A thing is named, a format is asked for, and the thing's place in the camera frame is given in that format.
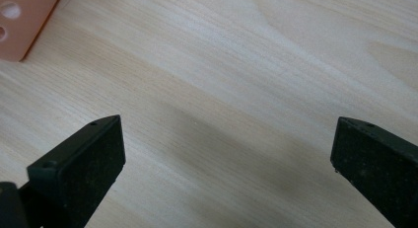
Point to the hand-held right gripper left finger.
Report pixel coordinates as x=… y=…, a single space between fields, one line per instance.
x=82 y=165

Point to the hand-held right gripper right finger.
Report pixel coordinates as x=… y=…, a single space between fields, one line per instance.
x=378 y=165

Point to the orange rack with round holes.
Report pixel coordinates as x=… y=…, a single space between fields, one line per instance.
x=28 y=22

